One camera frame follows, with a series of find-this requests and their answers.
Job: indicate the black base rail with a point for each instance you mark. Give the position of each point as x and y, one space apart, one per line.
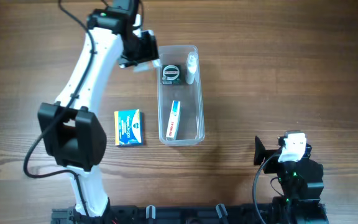
218 214

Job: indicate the white Panadol box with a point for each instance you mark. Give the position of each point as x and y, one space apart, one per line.
173 121

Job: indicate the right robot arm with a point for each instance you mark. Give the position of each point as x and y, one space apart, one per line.
300 178

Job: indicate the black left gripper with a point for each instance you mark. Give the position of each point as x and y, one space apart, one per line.
148 45

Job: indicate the white Hansaplast plaster box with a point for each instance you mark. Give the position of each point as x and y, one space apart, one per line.
146 66

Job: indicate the clear plastic container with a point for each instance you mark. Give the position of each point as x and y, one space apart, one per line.
191 125

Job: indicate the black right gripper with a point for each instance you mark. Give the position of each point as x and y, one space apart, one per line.
272 154

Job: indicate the blue yellow VapoDrops box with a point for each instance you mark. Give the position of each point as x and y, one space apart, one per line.
128 128

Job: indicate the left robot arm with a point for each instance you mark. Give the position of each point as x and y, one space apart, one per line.
71 131

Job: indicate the small white sanitizer bottle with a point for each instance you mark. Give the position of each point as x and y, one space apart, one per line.
191 66

